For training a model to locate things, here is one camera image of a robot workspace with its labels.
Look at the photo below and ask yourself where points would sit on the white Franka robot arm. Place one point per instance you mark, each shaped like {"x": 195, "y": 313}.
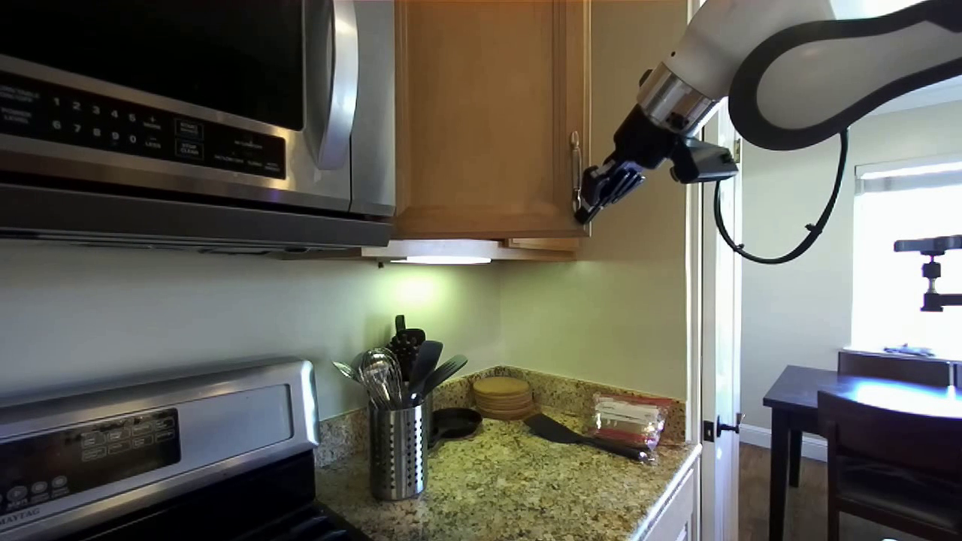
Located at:
{"x": 802, "y": 61}

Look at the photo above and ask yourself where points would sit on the metal ladle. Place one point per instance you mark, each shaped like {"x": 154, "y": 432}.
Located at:
{"x": 376, "y": 380}

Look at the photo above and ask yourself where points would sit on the bright window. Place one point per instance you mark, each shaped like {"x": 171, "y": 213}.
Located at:
{"x": 911, "y": 259}

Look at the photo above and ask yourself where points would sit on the stack of cork trivets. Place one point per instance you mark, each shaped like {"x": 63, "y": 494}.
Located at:
{"x": 503, "y": 395}

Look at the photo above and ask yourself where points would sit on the stainless steel microwave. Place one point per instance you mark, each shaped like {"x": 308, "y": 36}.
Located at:
{"x": 200, "y": 121}

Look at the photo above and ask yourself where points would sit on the stainless steel gas stove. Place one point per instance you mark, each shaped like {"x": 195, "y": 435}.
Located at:
{"x": 151, "y": 440}

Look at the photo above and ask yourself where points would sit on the cabinet strip light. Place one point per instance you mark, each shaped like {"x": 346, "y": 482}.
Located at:
{"x": 439, "y": 255}

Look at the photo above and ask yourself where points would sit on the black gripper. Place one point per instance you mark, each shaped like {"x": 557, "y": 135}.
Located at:
{"x": 649, "y": 146}

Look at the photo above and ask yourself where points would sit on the black slotted turner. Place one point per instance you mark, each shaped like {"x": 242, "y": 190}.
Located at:
{"x": 438, "y": 369}

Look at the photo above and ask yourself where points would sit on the wooden wall cabinet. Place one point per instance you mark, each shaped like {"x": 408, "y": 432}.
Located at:
{"x": 547, "y": 247}

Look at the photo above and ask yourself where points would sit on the dark wooden dining table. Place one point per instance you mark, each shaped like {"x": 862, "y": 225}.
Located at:
{"x": 802, "y": 391}

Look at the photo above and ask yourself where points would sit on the black cooking spoon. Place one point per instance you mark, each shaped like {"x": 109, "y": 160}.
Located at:
{"x": 408, "y": 348}

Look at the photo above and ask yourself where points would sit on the dark wooden chair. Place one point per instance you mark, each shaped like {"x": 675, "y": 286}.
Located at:
{"x": 891, "y": 366}
{"x": 891, "y": 460}

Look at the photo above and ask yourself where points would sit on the black camera on stand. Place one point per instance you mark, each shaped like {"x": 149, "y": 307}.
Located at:
{"x": 934, "y": 259}

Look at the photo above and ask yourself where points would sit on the kitchen base cabinet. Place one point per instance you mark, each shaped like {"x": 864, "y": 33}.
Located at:
{"x": 673, "y": 506}

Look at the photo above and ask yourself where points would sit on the wooden cabinet door with hinge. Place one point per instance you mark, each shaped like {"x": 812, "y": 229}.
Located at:
{"x": 482, "y": 109}

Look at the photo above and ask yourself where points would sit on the perforated steel utensil holder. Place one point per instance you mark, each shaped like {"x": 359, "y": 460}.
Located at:
{"x": 398, "y": 451}

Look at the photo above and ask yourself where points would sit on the white door frame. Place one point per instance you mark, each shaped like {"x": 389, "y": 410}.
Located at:
{"x": 715, "y": 331}

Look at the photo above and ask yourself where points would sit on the small black round dish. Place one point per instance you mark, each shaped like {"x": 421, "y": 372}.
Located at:
{"x": 456, "y": 423}

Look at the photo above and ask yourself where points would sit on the clear zip bag pack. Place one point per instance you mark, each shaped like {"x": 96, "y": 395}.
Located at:
{"x": 629, "y": 423}

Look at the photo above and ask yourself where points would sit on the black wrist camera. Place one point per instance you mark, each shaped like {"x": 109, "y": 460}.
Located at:
{"x": 708, "y": 160}

